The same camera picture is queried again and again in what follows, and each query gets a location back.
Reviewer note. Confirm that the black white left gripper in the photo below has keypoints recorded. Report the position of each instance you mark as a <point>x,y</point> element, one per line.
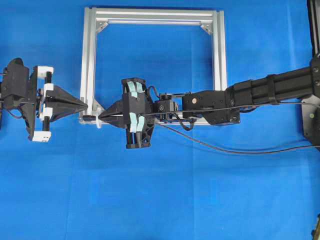
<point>37,114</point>

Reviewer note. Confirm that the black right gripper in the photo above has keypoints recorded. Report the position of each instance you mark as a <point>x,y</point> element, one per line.
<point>132,113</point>

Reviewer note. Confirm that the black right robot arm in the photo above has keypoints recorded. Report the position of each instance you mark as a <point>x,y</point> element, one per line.
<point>225,107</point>

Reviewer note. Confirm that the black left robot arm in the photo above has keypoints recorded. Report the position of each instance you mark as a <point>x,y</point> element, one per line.
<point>2,100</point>

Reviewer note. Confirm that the black metal stand right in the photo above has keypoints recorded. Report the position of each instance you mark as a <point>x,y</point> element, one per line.
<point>311,114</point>

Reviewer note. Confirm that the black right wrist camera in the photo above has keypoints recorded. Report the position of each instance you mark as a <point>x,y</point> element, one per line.
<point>137,105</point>

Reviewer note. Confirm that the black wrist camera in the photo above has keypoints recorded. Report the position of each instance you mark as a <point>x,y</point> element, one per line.
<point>137,105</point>
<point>14,85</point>

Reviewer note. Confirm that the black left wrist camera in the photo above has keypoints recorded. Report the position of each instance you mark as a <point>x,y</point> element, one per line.
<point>14,85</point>

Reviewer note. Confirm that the aluminium extrusion frame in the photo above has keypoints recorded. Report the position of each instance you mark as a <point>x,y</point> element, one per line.
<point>96,19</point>

